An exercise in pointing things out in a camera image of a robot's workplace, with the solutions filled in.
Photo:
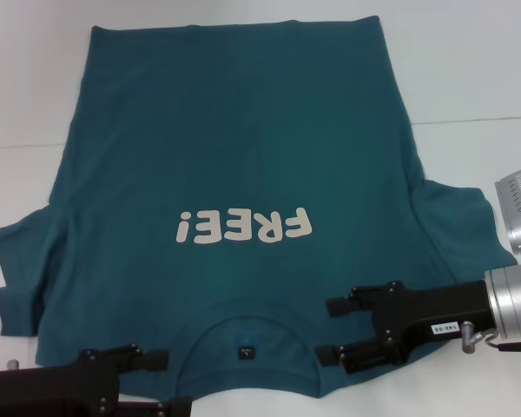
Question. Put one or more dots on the teal FREE print t-shirt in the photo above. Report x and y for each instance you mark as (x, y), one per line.
(243, 152)

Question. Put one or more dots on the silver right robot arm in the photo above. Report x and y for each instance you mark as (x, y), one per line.
(516, 299)

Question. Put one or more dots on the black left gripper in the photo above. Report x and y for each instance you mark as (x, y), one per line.
(48, 391)

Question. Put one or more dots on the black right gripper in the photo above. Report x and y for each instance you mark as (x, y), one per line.
(434, 313)

